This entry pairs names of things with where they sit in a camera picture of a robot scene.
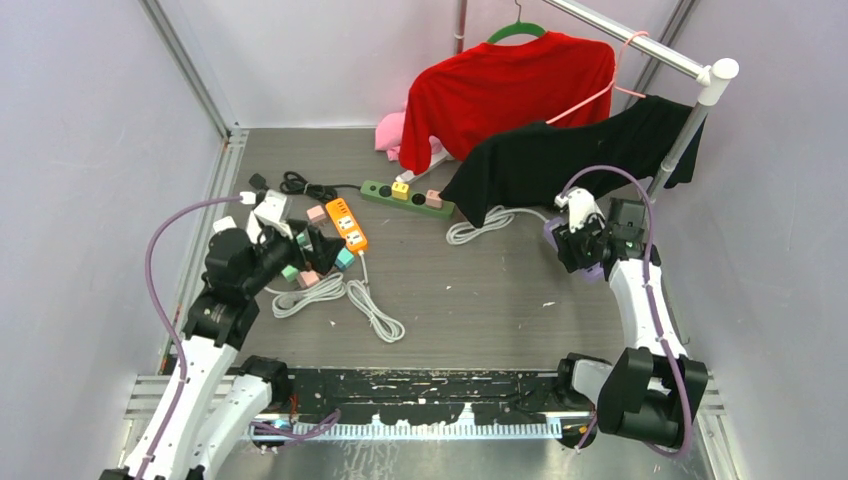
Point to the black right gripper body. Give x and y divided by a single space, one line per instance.
580 248

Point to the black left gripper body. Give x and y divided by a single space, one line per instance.
275 253

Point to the purple power strip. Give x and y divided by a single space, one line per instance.
591 275

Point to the orange power strip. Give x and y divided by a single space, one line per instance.
346 225

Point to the pink plug purple strip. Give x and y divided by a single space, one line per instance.
317 215

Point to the small white power strip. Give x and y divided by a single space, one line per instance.
223 224

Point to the green power strip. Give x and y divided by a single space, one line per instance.
379 193

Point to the yellow plug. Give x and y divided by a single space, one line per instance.
400 191

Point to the large white power strip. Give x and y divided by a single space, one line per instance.
254 228

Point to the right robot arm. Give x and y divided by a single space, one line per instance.
651 394

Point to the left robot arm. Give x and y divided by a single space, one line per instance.
188 437

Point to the black t-shirt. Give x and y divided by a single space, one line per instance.
529 166

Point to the pink cloth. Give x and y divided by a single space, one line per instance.
388 137

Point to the pink hanger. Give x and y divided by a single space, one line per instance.
612 85

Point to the red t-shirt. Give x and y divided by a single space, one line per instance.
490 89

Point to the green hanger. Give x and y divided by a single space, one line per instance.
518 27

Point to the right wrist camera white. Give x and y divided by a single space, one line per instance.
581 208

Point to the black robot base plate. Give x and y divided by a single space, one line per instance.
428 397

